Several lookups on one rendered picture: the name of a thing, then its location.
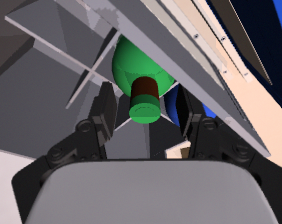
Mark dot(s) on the green bottle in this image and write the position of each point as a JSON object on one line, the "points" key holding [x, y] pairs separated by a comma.
{"points": [[140, 78]]}

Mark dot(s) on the blue plastic bottle crate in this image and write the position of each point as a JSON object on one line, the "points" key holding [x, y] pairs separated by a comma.
{"points": [[254, 28]]}

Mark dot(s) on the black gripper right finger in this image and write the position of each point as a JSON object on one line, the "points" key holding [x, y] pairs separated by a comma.
{"points": [[207, 140]]}

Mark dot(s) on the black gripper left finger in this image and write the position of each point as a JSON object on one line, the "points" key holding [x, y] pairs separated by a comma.
{"points": [[88, 141]]}

